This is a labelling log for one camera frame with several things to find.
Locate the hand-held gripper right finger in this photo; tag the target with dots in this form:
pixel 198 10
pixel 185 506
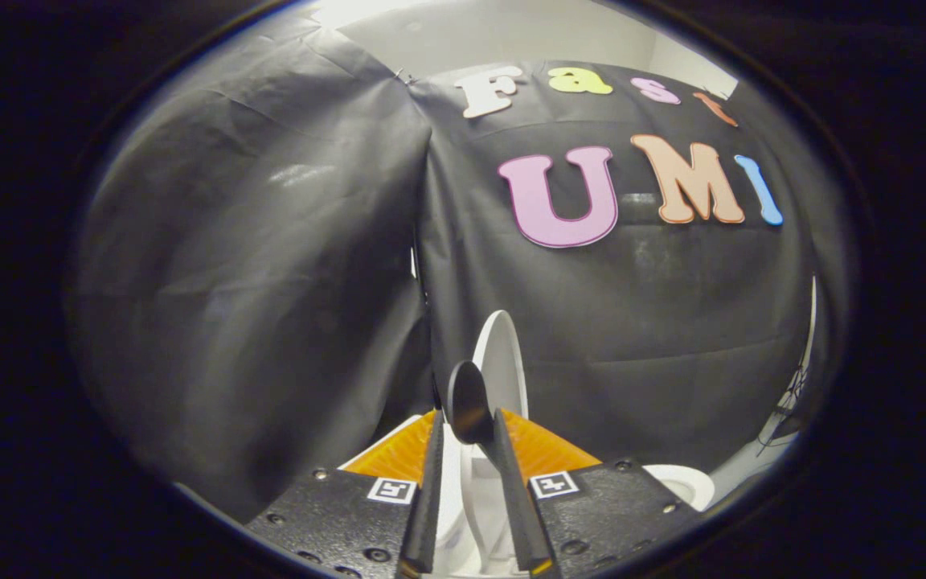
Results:
pixel 521 498

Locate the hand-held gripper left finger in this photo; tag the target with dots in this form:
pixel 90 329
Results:
pixel 428 498

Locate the white toilet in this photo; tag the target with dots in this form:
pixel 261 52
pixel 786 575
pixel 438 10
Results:
pixel 684 482

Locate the black backdrop cloth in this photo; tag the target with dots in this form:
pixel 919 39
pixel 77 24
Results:
pixel 632 322

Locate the white toilet lid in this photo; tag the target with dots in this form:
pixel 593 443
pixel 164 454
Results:
pixel 503 362

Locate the black tripod stand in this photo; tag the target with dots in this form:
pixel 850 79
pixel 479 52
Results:
pixel 791 394

